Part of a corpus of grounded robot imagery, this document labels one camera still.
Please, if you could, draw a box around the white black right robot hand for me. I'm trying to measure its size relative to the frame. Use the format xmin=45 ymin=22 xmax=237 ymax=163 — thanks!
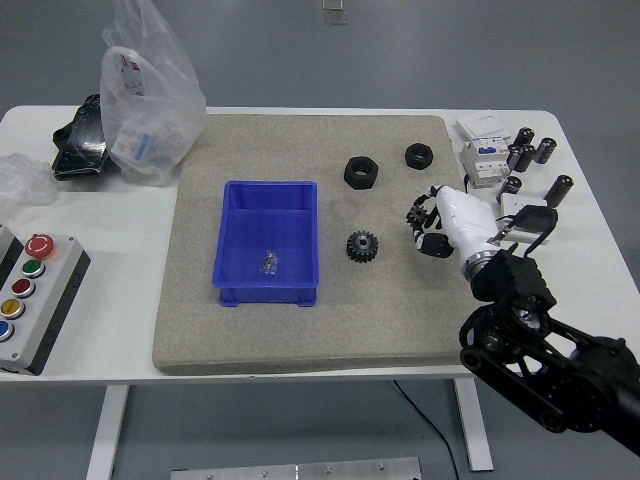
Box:
xmin=405 ymin=183 xmax=502 ymax=266

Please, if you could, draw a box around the large black gear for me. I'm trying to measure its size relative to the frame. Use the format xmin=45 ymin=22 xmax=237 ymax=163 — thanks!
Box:
xmin=344 ymin=229 xmax=380 ymax=267

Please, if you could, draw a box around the small black hex nut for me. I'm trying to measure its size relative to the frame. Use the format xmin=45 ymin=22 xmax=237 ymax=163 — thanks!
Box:
xmin=403 ymin=142 xmax=435 ymax=170

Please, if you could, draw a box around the large black hex nut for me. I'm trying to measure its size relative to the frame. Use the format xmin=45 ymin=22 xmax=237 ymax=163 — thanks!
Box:
xmin=342 ymin=155 xmax=380 ymax=191

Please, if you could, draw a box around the blue plastic box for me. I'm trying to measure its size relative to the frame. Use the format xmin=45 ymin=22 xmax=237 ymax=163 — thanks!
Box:
xmin=212 ymin=179 xmax=321 ymax=309

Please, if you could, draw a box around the grey push-button control box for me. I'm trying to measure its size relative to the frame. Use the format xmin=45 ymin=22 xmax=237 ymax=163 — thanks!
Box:
xmin=0 ymin=232 xmax=93 ymax=376

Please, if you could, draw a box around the white circuit breaker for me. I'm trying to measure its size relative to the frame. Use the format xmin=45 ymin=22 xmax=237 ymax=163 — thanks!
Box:
xmin=458 ymin=138 xmax=511 ymax=190

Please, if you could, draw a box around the black block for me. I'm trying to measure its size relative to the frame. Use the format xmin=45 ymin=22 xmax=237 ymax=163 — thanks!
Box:
xmin=512 ymin=206 xmax=559 ymax=232

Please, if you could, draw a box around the grey-brown mat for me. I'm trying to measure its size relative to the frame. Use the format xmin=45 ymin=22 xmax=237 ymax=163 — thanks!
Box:
xmin=151 ymin=113 xmax=503 ymax=377

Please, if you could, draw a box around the white table leg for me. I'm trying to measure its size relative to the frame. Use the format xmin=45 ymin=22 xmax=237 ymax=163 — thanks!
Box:
xmin=452 ymin=378 xmax=496 ymax=472
xmin=84 ymin=384 xmax=132 ymax=480

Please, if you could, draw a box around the silver metal plate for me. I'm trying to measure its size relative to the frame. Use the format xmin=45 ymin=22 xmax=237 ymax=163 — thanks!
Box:
xmin=169 ymin=456 xmax=422 ymax=480

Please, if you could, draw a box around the clear plastic bag with boxes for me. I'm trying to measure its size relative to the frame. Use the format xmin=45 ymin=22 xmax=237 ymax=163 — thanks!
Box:
xmin=98 ymin=0 xmax=208 ymax=187

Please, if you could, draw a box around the black plastic-wrapped part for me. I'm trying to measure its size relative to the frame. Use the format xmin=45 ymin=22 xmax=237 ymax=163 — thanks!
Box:
xmin=51 ymin=93 xmax=121 ymax=182

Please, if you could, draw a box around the crumpled clear plastic wrap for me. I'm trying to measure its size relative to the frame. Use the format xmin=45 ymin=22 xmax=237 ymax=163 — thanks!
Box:
xmin=0 ymin=152 xmax=59 ymax=207

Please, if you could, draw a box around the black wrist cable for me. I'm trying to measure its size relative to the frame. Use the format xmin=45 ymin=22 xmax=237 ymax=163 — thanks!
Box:
xmin=492 ymin=207 xmax=560 ymax=261

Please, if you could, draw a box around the white switch panel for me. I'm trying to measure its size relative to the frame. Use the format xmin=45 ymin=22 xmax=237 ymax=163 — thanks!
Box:
xmin=455 ymin=113 xmax=511 ymax=144

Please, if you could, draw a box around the black floor cable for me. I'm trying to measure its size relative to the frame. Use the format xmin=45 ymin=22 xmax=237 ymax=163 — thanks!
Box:
xmin=391 ymin=379 xmax=461 ymax=480

